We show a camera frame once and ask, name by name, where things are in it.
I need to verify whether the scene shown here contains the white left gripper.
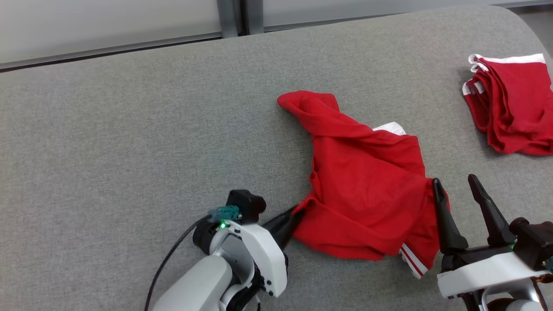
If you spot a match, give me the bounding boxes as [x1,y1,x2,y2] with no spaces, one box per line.
[210,206,305,298]

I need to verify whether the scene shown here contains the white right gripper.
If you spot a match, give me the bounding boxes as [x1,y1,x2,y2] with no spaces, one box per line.
[432,174,549,299]

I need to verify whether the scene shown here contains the red shirt white sleeves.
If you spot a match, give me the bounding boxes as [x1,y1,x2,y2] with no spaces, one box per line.
[277,90,451,279]

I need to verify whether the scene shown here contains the red shorts white waistband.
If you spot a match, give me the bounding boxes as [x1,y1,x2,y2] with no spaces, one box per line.
[461,53,553,156]

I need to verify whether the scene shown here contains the black left cable teal plug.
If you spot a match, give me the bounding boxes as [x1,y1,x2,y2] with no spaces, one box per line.
[145,206,242,311]

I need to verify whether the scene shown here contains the grey partition foot post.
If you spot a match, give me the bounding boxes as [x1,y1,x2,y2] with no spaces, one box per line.
[217,0,238,38]
[245,0,265,35]

